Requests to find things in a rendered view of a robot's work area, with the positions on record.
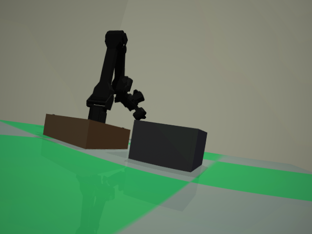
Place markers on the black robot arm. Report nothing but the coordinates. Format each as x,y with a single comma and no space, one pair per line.
103,94

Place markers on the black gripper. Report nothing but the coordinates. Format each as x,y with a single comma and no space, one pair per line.
139,111

